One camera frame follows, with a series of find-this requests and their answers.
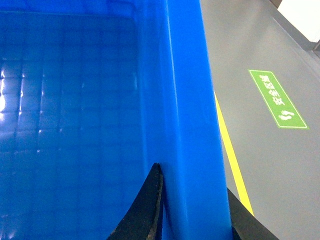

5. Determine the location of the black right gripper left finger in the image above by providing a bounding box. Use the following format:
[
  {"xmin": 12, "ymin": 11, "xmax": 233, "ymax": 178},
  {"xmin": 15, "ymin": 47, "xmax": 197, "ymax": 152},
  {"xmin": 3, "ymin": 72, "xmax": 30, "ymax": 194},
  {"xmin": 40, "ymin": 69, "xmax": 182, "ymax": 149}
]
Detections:
[{"xmin": 108, "ymin": 163, "xmax": 164, "ymax": 240}]

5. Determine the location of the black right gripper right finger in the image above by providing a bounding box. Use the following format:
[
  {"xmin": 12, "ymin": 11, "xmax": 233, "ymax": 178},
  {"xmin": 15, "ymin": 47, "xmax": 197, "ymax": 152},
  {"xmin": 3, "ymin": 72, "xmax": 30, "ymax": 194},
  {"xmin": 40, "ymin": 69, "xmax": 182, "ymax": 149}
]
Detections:
[{"xmin": 227, "ymin": 188, "xmax": 279, "ymax": 240}]

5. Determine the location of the large blue plastic crate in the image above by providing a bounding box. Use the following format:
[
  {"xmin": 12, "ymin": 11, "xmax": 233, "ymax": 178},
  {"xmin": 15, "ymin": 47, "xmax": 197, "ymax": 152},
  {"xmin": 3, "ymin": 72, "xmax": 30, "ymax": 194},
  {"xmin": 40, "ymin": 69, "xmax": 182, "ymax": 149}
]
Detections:
[{"xmin": 0, "ymin": 0, "xmax": 233, "ymax": 240}]

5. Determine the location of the green safety floor sign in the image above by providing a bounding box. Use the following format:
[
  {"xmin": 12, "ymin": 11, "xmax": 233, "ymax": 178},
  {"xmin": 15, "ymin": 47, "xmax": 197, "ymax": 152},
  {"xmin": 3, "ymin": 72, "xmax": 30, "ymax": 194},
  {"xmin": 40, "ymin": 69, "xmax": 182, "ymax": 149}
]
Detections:
[{"xmin": 248, "ymin": 69, "xmax": 309, "ymax": 130}]

